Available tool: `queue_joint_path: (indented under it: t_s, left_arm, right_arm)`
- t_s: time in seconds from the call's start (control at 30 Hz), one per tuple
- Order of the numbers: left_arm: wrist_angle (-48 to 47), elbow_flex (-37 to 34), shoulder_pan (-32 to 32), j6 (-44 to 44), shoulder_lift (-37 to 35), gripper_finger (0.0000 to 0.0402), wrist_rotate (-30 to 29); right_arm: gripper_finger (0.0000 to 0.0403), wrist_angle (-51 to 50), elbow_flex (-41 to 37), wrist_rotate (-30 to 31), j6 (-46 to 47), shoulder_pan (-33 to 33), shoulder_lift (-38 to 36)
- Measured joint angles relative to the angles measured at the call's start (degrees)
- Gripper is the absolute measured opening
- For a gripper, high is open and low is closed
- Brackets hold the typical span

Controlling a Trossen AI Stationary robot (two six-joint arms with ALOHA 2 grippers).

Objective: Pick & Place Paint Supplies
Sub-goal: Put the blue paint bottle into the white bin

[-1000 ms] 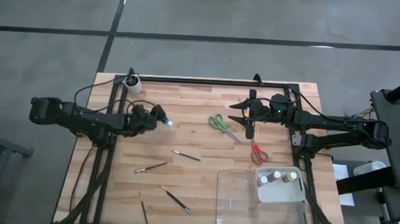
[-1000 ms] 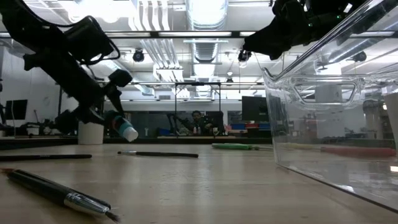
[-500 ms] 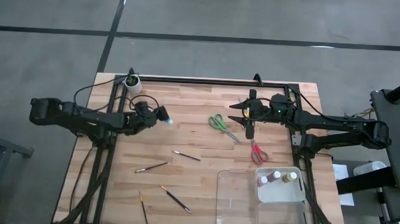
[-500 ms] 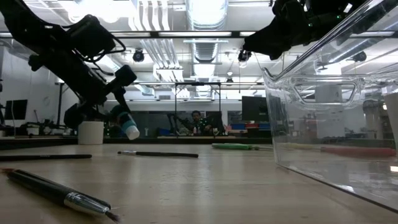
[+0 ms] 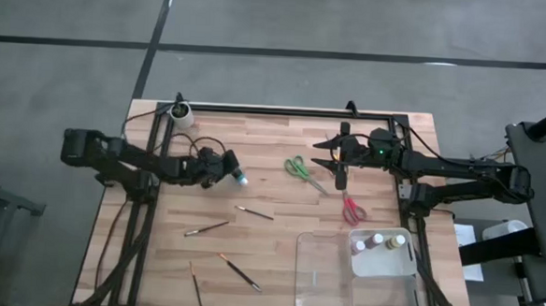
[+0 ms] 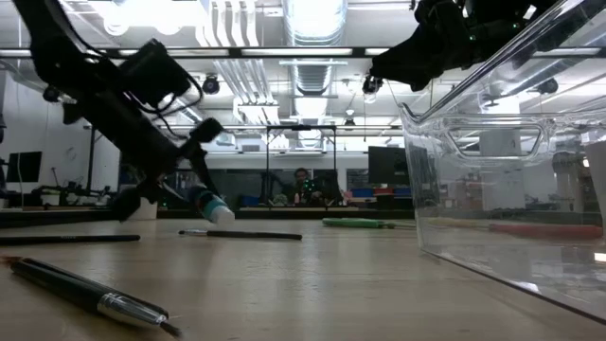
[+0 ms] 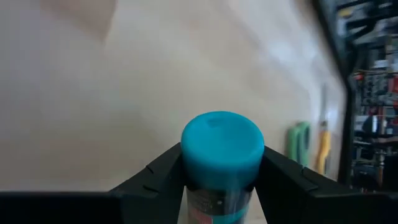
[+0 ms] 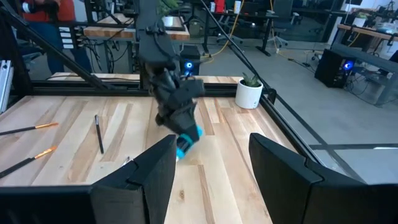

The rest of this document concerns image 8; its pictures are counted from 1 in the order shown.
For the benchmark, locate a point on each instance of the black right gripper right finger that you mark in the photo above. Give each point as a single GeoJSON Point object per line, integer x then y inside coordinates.
{"type": "Point", "coordinates": [326, 205]}

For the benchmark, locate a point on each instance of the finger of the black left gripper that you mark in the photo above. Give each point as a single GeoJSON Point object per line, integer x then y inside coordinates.
{"type": "Point", "coordinates": [169, 123]}
{"type": "Point", "coordinates": [190, 121]}

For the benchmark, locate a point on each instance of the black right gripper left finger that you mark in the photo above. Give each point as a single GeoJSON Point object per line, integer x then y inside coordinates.
{"type": "Point", "coordinates": [62, 205]}

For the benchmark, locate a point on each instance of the teal paint bottle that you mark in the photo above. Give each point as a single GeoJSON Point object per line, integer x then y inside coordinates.
{"type": "Point", "coordinates": [186, 146]}

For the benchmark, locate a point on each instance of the black paintbrush silver ferrule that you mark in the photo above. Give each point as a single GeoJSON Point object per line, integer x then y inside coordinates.
{"type": "Point", "coordinates": [28, 160]}

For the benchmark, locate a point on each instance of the thin black paintbrush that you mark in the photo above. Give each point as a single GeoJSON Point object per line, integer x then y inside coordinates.
{"type": "Point", "coordinates": [99, 137]}

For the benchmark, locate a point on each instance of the black paintbrush orange end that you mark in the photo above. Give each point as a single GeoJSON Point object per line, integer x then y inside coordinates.
{"type": "Point", "coordinates": [31, 127]}

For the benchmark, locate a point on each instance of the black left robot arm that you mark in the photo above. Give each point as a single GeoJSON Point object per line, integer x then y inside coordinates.
{"type": "Point", "coordinates": [155, 46]}

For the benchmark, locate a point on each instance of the black computer tower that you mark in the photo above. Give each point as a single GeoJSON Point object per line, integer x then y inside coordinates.
{"type": "Point", "coordinates": [190, 59]}
{"type": "Point", "coordinates": [331, 68]}

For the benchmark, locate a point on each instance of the wooden workbench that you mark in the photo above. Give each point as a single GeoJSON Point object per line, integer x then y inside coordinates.
{"type": "Point", "coordinates": [109, 32]}

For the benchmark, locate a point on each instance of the black desk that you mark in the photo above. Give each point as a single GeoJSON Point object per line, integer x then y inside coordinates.
{"type": "Point", "coordinates": [262, 34]}

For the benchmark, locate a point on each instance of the black box white labels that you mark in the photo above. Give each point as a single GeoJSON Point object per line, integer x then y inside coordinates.
{"type": "Point", "coordinates": [70, 37]}

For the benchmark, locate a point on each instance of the silver aluminium profile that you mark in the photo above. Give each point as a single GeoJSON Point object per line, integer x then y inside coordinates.
{"type": "Point", "coordinates": [5, 87]}

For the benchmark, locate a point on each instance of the person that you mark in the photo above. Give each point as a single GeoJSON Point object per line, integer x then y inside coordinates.
{"type": "Point", "coordinates": [65, 11]}

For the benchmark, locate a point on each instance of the black office chair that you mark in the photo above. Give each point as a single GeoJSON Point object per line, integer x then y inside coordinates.
{"type": "Point", "coordinates": [283, 12]}

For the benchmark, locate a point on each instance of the wooden desk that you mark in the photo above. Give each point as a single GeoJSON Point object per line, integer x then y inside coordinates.
{"type": "Point", "coordinates": [367, 31]}

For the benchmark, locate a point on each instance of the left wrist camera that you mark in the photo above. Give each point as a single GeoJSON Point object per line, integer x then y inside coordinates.
{"type": "Point", "coordinates": [194, 88]}

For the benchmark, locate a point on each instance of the black aluminium rig frame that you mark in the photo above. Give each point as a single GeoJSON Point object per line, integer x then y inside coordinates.
{"type": "Point", "coordinates": [77, 88]}

